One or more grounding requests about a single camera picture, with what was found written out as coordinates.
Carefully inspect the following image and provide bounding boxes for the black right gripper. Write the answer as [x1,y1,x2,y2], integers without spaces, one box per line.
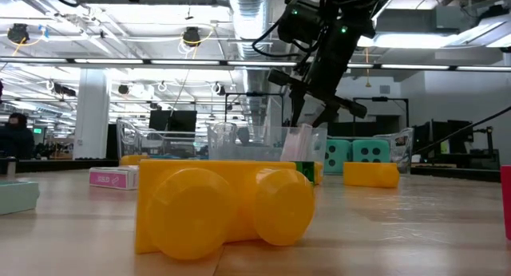
[267,23,368,128]

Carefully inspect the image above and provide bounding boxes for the playing card box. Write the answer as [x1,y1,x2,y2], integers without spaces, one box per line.
[280,123,317,163]
[89,166,140,191]

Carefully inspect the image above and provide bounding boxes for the orange yellow toy block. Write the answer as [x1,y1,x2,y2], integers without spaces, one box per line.
[343,161,401,189]

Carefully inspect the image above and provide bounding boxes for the blue rectangular block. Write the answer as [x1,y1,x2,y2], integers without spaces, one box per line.
[149,155,200,161]

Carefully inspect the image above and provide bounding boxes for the yellow square toy block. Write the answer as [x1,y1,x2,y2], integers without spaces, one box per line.
[119,155,152,167]

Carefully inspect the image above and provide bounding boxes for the red toy brick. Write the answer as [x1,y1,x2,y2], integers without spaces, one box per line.
[500,164,511,241]

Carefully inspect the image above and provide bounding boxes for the light blue toy block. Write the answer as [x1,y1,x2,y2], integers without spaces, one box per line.
[0,180,40,216]

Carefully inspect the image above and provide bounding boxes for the teal foam die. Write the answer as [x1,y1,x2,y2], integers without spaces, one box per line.
[351,139,391,164]
[323,139,353,175]

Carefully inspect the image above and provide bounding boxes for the small green yellow brick stack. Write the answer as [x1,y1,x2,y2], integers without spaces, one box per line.
[294,160,325,186]

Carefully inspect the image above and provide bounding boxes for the small clear plastic box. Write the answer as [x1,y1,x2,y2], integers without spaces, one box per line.
[206,121,329,175]

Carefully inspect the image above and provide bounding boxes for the black monitor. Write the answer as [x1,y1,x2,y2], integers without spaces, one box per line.
[172,110,198,133]
[149,110,174,133]

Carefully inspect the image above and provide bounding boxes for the black workstation equipment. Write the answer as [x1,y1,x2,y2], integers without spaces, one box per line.
[413,119,501,170]

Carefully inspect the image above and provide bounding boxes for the large yellow two-stud block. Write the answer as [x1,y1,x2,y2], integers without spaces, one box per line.
[135,159,316,262]

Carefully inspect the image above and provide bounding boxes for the long ceiling light strip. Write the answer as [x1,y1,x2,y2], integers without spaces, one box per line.
[0,57,511,72]

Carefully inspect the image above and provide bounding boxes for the white building pillar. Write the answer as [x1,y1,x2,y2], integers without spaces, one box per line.
[73,68,111,161]

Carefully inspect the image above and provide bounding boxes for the person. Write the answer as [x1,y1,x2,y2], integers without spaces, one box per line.
[0,112,36,161]

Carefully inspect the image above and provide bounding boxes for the yellow hanging cord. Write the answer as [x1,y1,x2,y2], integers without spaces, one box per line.
[363,47,372,89]

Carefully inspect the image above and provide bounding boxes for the black gantry frame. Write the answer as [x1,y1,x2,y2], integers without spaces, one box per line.
[353,96,410,128]
[224,92,285,128]

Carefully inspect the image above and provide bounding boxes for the black camera cable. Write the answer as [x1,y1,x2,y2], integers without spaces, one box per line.
[251,18,316,58]

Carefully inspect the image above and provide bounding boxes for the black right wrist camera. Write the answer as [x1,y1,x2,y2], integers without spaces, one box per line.
[277,0,321,46]

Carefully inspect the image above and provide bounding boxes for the silver ribbed ceiling duct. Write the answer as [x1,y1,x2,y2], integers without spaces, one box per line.
[228,0,280,125]

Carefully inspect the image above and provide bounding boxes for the black ceiling cable reel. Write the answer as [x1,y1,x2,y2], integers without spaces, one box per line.
[6,23,31,45]
[182,26,203,49]

